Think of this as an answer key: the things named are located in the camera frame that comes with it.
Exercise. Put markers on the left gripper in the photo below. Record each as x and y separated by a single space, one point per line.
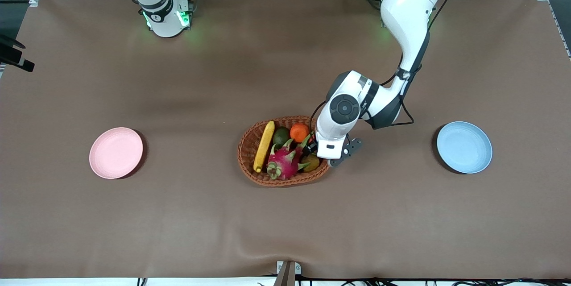
312 146

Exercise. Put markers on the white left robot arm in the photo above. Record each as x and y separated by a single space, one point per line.
406 5

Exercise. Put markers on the orange fruit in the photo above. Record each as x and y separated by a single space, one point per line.
299 132

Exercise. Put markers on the olive brown round fruit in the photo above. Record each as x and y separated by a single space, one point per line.
311 162

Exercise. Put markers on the brown wicker basket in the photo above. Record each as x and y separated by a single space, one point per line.
250 143

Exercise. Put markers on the green bumpy round fruit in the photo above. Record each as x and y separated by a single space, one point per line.
281 135

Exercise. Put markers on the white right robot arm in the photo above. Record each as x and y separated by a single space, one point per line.
156 0

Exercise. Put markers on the yellow banana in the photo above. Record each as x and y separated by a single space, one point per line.
264 145

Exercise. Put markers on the metal table clamp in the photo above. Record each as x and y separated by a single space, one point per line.
287 272

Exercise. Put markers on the pink dragon fruit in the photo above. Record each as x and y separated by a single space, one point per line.
285 163

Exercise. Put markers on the pink round plate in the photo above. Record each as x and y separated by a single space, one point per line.
116 153

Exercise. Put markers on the blue round plate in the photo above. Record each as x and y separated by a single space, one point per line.
464 147

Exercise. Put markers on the plain table cloth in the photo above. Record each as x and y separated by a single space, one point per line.
178 214

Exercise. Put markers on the black bracket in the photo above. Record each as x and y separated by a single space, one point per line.
13 56

